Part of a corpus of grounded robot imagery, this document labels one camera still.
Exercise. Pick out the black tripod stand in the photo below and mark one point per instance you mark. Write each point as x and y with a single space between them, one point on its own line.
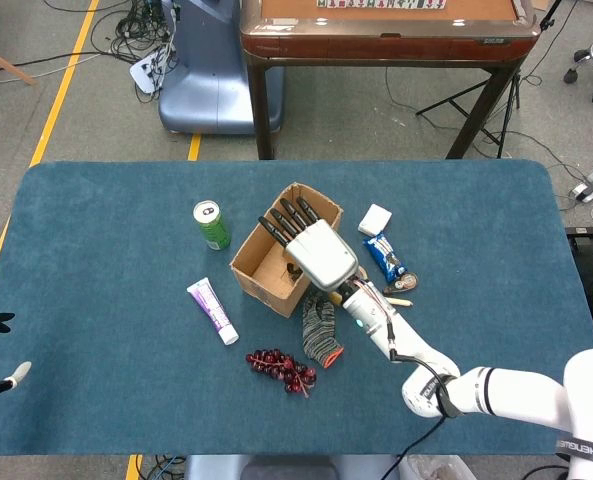
451 99

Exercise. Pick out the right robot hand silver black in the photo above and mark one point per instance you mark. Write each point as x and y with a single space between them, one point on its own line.
321 255

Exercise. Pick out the grey robot torso base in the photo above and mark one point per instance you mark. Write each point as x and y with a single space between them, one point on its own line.
286 470

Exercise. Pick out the open cardboard box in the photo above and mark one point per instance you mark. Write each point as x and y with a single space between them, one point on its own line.
268 295

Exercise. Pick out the bunch of red grapes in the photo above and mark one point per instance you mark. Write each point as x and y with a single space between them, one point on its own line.
281 370

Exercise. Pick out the purple white toothpaste tube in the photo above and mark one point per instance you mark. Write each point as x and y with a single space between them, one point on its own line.
211 310

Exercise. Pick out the small white box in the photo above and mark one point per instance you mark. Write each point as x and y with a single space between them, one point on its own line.
375 220

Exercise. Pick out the blue cookie packet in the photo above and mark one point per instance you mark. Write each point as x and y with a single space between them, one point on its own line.
386 257

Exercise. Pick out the grey striped work glove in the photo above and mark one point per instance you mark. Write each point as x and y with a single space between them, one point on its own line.
318 335

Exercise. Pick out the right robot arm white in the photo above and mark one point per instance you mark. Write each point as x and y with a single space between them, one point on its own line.
406 340

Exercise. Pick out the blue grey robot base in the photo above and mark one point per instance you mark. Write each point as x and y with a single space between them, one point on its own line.
211 90

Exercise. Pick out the red marker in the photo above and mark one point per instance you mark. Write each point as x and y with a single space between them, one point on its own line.
401 301

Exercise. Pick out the brown mahjong table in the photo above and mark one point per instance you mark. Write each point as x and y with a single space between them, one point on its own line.
376 47

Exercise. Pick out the blue felt table cover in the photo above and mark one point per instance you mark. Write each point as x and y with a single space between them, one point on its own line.
101 300

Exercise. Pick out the green drink can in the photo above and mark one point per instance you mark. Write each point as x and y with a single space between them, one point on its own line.
213 230

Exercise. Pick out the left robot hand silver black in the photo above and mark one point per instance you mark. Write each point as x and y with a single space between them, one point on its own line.
20 372

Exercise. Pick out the wooden pole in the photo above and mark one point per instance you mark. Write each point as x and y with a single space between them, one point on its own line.
6 64

